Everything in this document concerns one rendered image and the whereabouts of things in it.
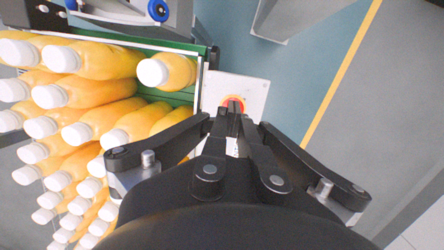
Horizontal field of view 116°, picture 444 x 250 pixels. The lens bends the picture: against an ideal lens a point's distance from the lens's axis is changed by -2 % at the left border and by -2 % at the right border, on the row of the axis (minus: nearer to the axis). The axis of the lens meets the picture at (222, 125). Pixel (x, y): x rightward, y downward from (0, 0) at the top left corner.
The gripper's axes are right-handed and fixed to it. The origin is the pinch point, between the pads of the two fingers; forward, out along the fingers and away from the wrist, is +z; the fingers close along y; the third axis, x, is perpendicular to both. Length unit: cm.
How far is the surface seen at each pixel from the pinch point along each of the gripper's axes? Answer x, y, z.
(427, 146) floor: -31, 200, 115
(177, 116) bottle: -6.1, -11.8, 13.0
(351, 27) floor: 51, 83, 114
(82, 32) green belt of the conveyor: 10, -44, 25
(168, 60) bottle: 5.5, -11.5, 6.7
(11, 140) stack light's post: -23, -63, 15
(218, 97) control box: 1.3, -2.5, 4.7
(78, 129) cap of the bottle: -8.2, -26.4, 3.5
